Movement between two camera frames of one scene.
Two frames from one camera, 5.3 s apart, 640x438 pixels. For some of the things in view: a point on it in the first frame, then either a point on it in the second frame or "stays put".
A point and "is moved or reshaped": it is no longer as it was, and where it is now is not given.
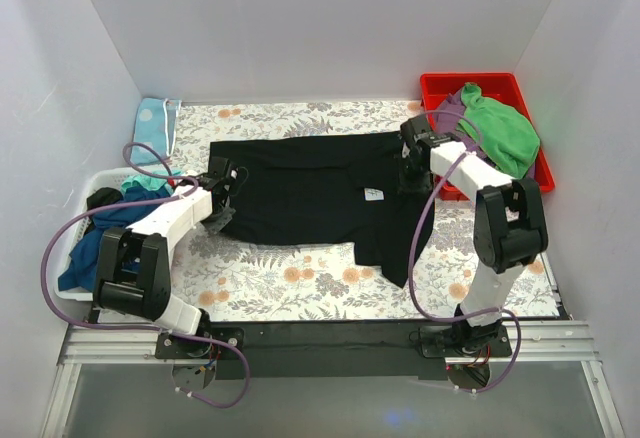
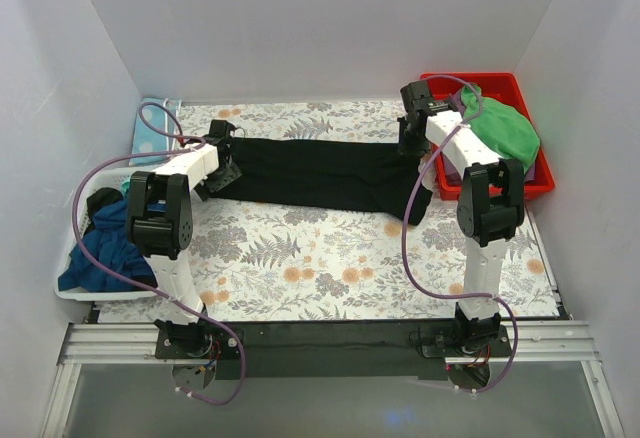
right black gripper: [410, 170] -> [409, 134]
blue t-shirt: [83, 271] stays put
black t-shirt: [329, 189] is moved or reshaped
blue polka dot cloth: [155, 122] stays put
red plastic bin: [502, 86] stays put
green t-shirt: [506, 137] stays put
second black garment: [103, 197] stays put
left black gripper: [223, 210] -> [223, 176]
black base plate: [335, 349] stays put
